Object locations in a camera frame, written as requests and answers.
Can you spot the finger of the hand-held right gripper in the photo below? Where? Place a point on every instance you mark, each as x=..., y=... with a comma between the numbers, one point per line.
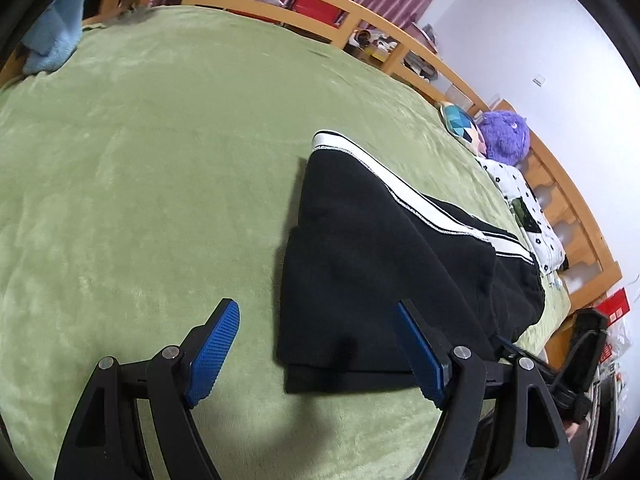
x=509, y=347

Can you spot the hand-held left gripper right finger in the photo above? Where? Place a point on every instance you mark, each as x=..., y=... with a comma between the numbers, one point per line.
x=422, y=355

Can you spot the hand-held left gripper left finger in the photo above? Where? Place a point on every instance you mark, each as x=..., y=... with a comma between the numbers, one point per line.
x=212, y=350

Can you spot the black pants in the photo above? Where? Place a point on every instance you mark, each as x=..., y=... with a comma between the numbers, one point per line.
x=360, y=260

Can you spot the red box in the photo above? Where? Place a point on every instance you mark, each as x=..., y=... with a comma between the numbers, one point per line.
x=615, y=306

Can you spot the white floral pillow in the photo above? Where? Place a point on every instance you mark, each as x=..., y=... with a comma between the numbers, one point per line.
x=535, y=250

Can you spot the dark green pouch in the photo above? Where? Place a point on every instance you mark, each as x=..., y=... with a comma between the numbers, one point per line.
x=526, y=215

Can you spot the green fleece blanket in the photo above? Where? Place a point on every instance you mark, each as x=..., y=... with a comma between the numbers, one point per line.
x=150, y=160

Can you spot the purple plush toy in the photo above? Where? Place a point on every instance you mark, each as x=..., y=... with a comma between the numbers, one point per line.
x=505, y=135

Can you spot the geometric patterned pillow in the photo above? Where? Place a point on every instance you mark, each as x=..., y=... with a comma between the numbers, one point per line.
x=462, y=125

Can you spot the light blue fleece garment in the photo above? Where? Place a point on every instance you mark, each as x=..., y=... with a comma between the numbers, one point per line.
x=55, y=35

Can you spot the wooden bed frame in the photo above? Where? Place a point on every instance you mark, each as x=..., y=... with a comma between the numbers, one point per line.
x=597, y=247

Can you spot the white wall switch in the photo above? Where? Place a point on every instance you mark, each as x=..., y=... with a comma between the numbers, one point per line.
x=539, y=80

